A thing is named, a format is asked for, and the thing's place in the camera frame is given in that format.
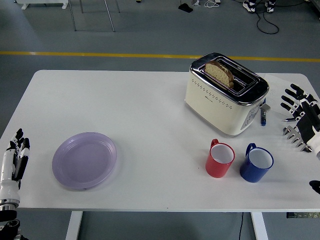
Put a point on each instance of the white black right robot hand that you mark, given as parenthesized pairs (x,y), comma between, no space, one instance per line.
(308,122)

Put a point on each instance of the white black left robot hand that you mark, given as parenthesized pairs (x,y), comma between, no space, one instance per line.
(7,185)

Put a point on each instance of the purple plastic plate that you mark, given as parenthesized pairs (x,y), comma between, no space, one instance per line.
(83,162)

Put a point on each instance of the brown bread slice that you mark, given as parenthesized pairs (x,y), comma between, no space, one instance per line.
(218,72)

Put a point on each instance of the black silver pen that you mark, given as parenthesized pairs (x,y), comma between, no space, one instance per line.
(290,119)

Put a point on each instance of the silver metal toast rack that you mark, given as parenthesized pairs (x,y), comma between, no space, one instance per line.
(292,136)

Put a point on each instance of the blue marker pen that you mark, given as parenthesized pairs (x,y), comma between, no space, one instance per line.
(263,118)

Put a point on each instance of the white paper sheet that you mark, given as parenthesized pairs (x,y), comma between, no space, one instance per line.
(277,87)

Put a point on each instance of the blue enamel mug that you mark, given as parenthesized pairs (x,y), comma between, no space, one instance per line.
(251,172)

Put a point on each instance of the white table leg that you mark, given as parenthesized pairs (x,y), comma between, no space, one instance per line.
(260,226)
(73,226)

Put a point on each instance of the table height control panel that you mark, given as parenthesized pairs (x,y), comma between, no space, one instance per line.
(303,215)

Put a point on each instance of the cream chrome toaster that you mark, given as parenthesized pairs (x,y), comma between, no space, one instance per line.
(215,110)

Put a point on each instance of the red enamel mug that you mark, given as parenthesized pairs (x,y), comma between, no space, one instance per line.
(217,168)

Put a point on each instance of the person's shoe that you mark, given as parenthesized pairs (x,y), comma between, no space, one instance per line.
(270,7)
(249,6)

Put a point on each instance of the small white floor device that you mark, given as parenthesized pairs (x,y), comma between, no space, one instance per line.
(195,2)

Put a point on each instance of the black foot pedal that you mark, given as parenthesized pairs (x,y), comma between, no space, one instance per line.
(186,8)

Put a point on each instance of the white floor stand base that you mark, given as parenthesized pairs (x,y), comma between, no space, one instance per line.
(42,3)

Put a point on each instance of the grey metal frame legs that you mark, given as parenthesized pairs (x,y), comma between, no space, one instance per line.
(110,17)

